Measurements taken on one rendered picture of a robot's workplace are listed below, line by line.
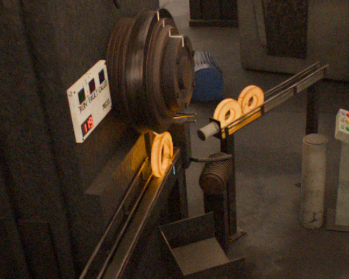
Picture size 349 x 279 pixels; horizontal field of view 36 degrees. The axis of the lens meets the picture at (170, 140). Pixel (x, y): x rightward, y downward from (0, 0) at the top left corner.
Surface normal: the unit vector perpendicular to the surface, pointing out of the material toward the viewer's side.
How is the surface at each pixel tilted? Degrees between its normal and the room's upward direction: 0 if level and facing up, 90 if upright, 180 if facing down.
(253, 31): 90
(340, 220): 90
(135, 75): 71
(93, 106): 90
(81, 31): 90
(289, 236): 0
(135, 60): 57
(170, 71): 65
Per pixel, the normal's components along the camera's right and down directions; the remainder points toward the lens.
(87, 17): 0.96, 0.07
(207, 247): -0.05, -0.83
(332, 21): -0.51, 0.45
